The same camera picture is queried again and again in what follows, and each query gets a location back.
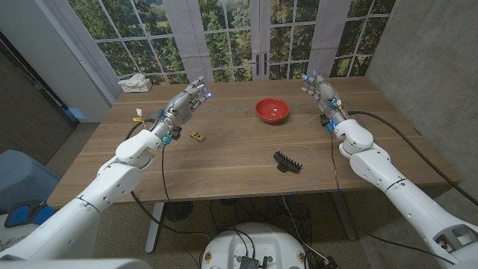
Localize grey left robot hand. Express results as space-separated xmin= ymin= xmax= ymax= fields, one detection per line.
xmin=149 ymin=75 xmax=212 ymax=146

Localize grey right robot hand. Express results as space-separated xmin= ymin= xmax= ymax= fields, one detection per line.
xmin=301 ymin=70 xmax=349 ymax=134

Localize clear plastic pipette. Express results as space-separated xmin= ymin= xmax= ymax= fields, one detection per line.
xmin=295 ymin=114 xmax=319 ymax=132

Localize red bowl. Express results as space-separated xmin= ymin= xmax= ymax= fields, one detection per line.
xmin=255 ymin=97 xmax=291 ymax=124

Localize black hairpin claw clip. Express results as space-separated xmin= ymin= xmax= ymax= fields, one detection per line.
xmin=273 ymin=150 xmax=303 ymax=173

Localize white power strip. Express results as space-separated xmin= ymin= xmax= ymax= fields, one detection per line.
xmin=121 ymin=78 xmax=153 ymax=93

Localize crumpled white tissue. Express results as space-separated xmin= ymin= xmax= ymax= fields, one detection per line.
xmin=117 ymin=72 xmax=146 ymax=89

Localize round black floor fan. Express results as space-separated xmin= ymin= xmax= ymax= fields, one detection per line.
xmin=164 ymin=201 xmax=194 ymax=222

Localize white metal table leg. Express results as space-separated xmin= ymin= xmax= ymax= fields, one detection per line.
xmin=332 ymin=192 xmax=356 ymax=241
xmin=144 ymin=202 xmax=165 ymax=254

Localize white robot torso base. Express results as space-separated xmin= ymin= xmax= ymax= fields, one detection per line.
xmin=200 ymin=222 xmax=309 ymax=269

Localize blue-grey chair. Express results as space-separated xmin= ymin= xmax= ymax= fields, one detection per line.
xmin=0 ymin=149 xmax=61 ymax=214

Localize white robot chest cover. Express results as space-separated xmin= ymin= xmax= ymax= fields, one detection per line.
xmin=0 ymin=258 xmax=152 ymax=269

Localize blue and black pads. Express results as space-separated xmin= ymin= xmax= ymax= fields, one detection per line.
xmin=4 ymin=200 xmax=57 ymax=228

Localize white connector with yellow wires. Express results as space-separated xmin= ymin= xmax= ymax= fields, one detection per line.
xmin=132 ymin=108 xmax=150 ymax=123

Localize thin black left arm wire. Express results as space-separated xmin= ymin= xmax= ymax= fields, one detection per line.
xmin=161 ymin=144 xmax=202 ymax=268

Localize thin black arm wire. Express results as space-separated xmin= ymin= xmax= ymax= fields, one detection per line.
xmin=161 ymin=144 xmax=202 ymax=268
xmin=330 ymin=132 xmax=456 ymax=266

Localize thin black right arm wire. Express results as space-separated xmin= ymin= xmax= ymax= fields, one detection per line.
xmin=330 ymin=132 xmax=456 ymax=266

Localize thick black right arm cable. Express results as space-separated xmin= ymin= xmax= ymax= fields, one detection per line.
xmin=347 ymin=111 xmax=478 ymax=207

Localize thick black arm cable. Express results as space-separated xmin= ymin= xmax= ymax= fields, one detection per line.
xmin=347 ymin=111 xmax=478 ymax=207
xmin=125 ymin=118 xmax=212 ymax=240

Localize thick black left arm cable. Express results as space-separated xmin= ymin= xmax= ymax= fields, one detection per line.
xmin=125 ymin=118 xmax=212 ymax=240

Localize tangled black floor cables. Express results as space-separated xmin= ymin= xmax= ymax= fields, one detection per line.
xmin=208 ymin=194 xmax=313 ymax=235

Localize white floor cable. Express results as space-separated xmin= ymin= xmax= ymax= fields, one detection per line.
xmin=280 ymin=194 xmax=332 ymax=265

